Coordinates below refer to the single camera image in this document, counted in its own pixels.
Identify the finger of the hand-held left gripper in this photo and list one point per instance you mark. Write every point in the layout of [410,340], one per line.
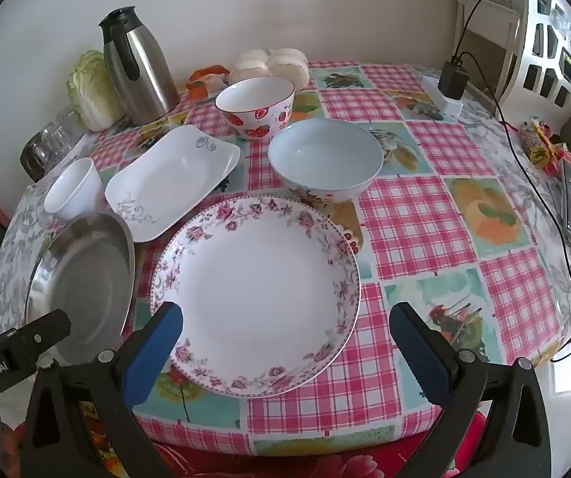
[41,334]

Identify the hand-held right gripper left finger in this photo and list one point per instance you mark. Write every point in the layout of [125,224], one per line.
[153,353]

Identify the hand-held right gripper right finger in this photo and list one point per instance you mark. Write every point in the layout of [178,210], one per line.
[420,353]

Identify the stainless steel plate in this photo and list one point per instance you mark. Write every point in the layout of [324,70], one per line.
[86,284]

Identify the pink floral round plate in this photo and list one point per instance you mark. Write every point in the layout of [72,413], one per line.
[255,289]

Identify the white square bowl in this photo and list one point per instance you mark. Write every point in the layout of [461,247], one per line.
[73,194]

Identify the white rectangular plate grey print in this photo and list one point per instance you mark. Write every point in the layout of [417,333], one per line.
[175,179]

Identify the light blue bowl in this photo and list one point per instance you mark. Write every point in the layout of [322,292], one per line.
[322,157]

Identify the strawberry print bowl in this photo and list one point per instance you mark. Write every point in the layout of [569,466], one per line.
[255,120]

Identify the pink checkered printed tablecloth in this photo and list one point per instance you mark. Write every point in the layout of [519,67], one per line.
[415,224]

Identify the clear glass tumbler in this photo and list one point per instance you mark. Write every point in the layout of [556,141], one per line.
[56,137]
[72,122]

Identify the yellow candy packet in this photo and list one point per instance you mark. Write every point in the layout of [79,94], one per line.
[539,147]

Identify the napa cabbage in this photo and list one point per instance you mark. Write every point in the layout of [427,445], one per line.
[91,89]

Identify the black charger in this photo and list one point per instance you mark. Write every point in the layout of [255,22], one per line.
[452,82]

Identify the stainless steel thermos jug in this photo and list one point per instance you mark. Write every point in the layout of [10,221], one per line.
[138,74]

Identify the orange snack packet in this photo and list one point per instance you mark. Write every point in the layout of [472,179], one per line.
[205,77]

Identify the bag of white steamed buns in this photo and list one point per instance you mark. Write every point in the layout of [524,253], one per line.
[265,65]

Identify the white plastic lattice chair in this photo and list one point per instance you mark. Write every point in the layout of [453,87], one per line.
[519,50]

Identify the white wooden stand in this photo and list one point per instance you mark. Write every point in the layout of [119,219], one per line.
[484,10]

